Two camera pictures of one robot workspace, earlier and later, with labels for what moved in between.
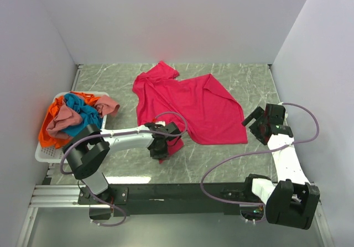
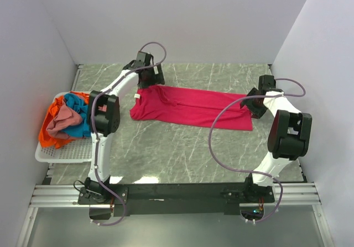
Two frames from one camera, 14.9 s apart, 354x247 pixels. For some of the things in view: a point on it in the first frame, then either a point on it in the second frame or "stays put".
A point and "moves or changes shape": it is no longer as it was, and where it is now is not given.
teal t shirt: [89, 115] stays put
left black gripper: [162, 154] -> [157, 79]
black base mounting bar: [199, 198] stays put
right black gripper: [259, 115] -> [257, 113]
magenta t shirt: [200, 105] moves or changes shape
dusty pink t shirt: [66, 120] stays put
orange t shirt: [46, 140] stays put
